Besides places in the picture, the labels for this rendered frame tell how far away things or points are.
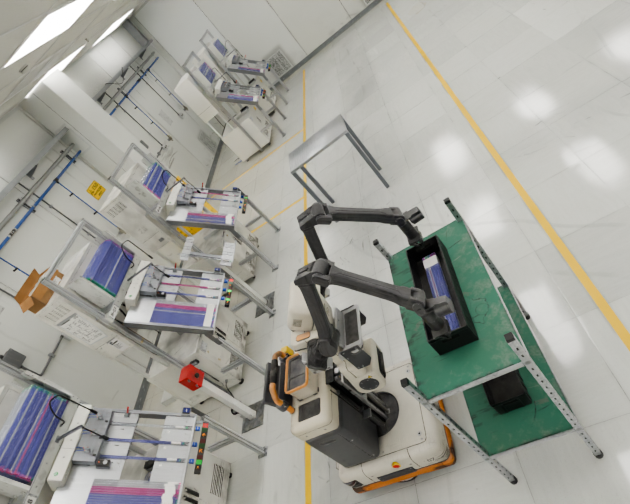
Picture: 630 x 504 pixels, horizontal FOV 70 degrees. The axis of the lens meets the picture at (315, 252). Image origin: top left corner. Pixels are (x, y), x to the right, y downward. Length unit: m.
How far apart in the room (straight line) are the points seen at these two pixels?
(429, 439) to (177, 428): 1.65
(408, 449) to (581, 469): 0.82
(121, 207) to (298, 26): 6.88
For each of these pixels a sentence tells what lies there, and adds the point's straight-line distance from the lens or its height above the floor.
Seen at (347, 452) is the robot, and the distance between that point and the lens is 2.68.
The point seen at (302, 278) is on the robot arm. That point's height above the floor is 1.59.
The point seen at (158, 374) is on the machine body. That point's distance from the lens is 4.40.
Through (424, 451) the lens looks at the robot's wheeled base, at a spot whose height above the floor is 0.27.
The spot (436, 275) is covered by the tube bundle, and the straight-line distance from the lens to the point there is 2.17.
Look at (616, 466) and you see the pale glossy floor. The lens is 2.66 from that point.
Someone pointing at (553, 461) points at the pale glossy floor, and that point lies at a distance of 2.72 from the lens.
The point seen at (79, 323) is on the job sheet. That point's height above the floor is 1.45.
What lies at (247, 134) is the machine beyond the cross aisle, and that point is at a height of 0.42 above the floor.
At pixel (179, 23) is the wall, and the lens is 11.10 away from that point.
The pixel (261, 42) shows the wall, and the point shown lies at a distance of 10.91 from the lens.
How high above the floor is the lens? 2.48
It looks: 31 degrees down
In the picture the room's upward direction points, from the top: 45 degrees counter-clockwise
